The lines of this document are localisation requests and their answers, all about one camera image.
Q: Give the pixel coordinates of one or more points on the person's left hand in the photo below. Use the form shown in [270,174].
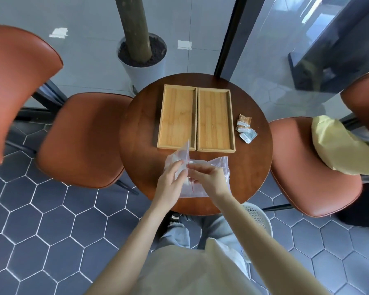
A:
[167,188]

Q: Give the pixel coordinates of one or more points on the person's right hand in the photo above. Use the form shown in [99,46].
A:
[213,184]

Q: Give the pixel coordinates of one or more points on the person's left thumb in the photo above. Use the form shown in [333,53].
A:
[182,175]

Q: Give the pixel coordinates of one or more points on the person's right thumb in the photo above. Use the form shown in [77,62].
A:
[197,167]

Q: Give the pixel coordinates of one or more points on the clear plastic zip bag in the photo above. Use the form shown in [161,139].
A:
[219,167]

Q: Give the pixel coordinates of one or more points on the person's left forearm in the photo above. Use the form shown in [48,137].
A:
[126,251]

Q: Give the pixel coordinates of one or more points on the person's right forearm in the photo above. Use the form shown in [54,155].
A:
[264,245]

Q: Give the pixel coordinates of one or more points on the person's black shoe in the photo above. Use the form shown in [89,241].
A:
[175,220]

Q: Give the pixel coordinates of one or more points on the bamboo wooden tray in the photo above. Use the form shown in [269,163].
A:
[215,119]
[176,116]

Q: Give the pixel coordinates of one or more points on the person's grey jeans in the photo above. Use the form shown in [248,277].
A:
[184,235]

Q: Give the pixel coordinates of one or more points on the small grey snack packet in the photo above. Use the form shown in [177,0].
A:
[243,124]
[249,136]
[244,130]

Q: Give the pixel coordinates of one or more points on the small brown snack packet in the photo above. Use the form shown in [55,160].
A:
[245,118]

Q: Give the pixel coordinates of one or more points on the white plastic mesh basket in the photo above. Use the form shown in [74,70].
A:
[260,221]

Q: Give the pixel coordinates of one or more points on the person's beige shirt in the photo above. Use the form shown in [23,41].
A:
[190,270]

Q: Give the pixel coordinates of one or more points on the orange leather chair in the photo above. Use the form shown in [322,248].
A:
[313,175]
[80,141]

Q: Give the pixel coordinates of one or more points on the white plant pot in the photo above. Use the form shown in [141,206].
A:
[144,70]

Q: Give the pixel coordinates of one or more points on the pale yellow cloth bag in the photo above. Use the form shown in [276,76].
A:
[341,147]

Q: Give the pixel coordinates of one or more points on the brown tree trunk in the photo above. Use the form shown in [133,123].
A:
[134,27]

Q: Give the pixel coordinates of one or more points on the dark glossy cabinet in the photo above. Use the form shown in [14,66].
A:
[335,52]

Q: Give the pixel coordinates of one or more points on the black metal window frame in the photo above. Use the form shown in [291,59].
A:
[232,33]

